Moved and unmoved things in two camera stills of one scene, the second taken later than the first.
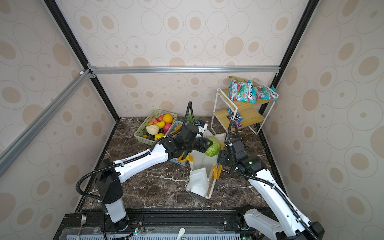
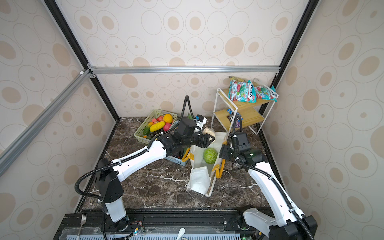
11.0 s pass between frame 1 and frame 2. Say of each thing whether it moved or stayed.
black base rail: stayed
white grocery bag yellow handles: stayed
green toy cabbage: moved
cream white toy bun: moved
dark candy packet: stayed
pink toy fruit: stayed
